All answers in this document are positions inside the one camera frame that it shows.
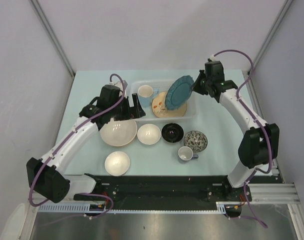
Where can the right aluminium frame post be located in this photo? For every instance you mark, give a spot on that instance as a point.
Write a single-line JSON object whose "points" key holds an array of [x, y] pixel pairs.
{"points": [[273, 30]]}

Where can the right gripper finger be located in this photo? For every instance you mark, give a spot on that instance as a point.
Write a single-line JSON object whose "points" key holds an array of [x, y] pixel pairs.
{"points": [[196, 87], [201, 75]]}

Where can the left aluminium frame post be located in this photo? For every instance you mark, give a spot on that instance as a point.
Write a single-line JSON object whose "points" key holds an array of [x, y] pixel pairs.
{"points": [[36, 6]]}

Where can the floral patterned bowl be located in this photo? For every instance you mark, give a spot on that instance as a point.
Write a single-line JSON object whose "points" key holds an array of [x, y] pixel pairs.
{"points": [[196, 140]]}

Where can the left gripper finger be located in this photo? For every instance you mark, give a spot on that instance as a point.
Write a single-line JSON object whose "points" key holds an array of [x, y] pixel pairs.
{"points": [[127, 121], [137, 110]]}

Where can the tan bird plate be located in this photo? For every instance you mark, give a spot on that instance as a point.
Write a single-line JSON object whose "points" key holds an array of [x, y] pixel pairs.
{"points": [[159, 109]]}

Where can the black glossy bowl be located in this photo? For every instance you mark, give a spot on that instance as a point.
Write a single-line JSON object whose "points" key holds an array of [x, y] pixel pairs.
{"points": [[172, 133]]}

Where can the teal glass plate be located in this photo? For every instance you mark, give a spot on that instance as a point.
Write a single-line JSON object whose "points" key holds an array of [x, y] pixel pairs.
{"points": [[179, 92]]}

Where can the large cream bowl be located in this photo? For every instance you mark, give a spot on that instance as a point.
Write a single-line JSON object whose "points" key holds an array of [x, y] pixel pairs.
{"points": [[118, 134]]}

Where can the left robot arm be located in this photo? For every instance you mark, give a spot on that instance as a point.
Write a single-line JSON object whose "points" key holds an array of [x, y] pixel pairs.
{"points": [[46, 175]]}

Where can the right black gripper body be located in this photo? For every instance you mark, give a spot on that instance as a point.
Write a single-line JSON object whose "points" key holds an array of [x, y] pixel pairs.
{"points": [[204, 84]]}

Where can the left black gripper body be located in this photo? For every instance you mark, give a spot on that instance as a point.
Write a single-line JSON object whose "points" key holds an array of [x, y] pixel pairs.
{"points": [[122, 110]]}

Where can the light blue mug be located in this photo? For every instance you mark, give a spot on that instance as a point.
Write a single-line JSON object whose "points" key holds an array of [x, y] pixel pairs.
{"points": [[146, 95]]}

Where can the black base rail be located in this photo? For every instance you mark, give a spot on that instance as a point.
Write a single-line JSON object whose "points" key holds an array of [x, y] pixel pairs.
{"points": [[169, 190]]}

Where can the white plastic bin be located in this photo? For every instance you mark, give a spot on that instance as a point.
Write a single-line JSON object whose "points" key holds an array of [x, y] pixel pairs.
{"points": [[163, 85]]}

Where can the medium white bowl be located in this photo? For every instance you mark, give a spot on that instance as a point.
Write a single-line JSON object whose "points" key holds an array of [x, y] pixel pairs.
{"points": [[149, 134]]}

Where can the white cable duct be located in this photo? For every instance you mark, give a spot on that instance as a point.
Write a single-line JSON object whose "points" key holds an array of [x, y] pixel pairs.
{"points": [[95, 208]]}

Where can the small white bowl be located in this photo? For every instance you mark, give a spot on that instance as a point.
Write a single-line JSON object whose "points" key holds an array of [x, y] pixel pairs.
{"points": [[117, 163]]}

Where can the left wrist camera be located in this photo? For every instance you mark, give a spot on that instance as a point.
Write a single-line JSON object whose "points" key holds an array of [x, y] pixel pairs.
{"points": [[119, 85]]}

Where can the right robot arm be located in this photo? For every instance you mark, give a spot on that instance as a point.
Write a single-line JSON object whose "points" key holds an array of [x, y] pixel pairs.
{"points": [[260, 142]]}

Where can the aluminium frame post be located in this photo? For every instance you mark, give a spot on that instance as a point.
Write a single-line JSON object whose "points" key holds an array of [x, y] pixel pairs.
{"points": [[273, 30], [36, 6]]}

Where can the grey white mug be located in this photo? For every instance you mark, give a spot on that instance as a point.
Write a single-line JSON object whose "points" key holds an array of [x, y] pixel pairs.
{"points": [[186, 154]]}

